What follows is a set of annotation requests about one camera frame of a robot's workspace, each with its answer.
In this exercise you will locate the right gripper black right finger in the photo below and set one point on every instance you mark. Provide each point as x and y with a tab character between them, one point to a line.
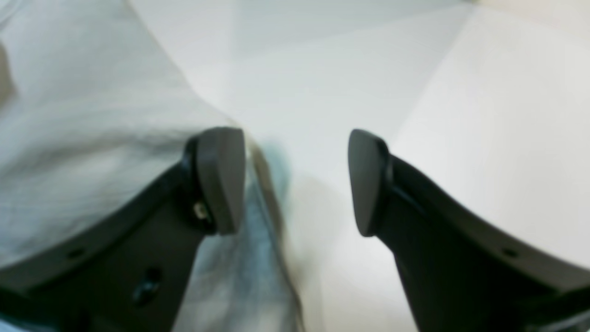
459	273

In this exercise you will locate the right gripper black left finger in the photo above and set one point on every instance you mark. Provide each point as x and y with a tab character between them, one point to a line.
129	273

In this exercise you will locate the grey t-shirt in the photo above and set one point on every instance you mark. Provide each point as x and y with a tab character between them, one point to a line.
92	110

